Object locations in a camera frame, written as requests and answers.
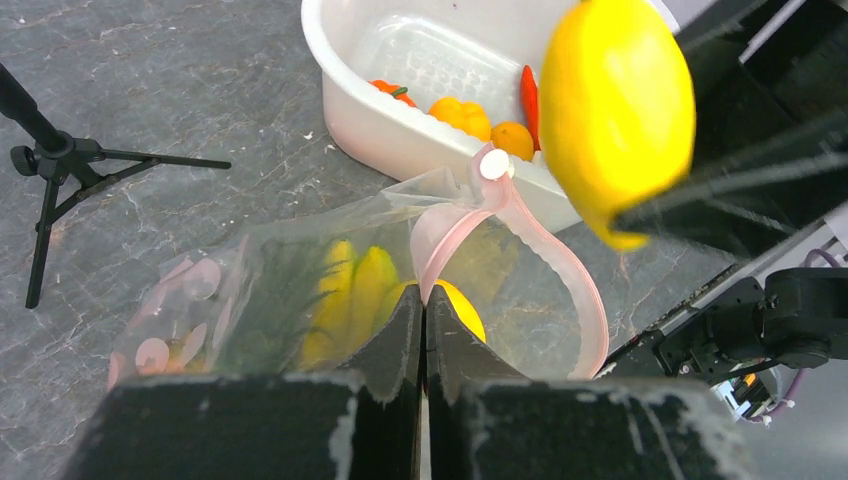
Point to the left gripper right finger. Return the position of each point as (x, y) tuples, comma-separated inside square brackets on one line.
[(488, 421)]

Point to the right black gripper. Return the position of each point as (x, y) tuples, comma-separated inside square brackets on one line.
[(770, 154)]

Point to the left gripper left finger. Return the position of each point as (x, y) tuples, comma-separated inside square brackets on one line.
[(358, 421)]

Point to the yellow toy bananas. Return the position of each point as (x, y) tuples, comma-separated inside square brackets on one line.
[(352, 290)]

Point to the clear zip top bag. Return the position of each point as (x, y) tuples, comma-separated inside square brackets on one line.
[(309, 292)]

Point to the yellow toy mango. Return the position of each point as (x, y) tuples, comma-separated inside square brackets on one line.
[(617, 115)]

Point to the red toy chili pepper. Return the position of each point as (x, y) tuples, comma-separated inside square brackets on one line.
[(529, 100)]

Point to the orange yellow bell pepper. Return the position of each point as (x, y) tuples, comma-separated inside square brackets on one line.
[(468, 117)]

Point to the orange toy pumpkin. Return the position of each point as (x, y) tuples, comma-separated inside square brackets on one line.
[(396, 91)]

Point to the white plastic basin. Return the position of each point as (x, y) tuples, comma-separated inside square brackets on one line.
[(471, 50)]

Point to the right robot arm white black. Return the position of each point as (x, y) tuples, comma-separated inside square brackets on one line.
[(785, 307)]

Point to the orange toy fruit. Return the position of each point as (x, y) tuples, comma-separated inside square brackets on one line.
[(515, 139)]

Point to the silver microphone on tripod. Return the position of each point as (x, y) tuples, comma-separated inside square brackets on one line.
[(74, 169)]

